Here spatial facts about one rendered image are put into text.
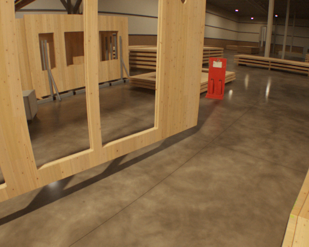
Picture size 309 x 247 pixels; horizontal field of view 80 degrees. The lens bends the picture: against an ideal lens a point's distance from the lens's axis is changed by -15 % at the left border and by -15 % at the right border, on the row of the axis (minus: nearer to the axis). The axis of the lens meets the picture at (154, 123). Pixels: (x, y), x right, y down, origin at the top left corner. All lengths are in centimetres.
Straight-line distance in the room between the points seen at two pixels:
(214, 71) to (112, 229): 634
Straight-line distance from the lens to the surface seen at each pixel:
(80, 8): 1260
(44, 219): 286
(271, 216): 294
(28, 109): 579
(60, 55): 829
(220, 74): 765
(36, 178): 270
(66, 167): 278
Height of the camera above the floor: 193
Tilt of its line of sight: 22 degrees down
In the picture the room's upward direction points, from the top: straight up
